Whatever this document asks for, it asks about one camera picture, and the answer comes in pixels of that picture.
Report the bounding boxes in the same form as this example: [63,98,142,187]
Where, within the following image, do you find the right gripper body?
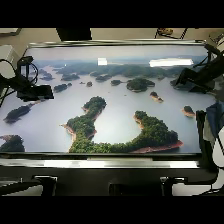
[174,67,202,92]

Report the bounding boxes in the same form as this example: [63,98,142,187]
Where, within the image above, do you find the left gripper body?
[16,84,55,102]

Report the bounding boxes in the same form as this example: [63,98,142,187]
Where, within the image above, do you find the white box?
[0,44,20,80]

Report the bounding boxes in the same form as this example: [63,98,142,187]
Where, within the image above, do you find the black metal stand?
[153,28,188,40]

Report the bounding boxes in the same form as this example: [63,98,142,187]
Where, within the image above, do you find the black garment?
[195,109,215,169]

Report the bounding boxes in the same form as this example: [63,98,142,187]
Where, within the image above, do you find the person's legs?
[55,28,93,42]

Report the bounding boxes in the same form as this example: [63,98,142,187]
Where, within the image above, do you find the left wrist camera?
[17,55,35,79]

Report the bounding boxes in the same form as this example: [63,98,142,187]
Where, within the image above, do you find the black cable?
[0,58,18,108]

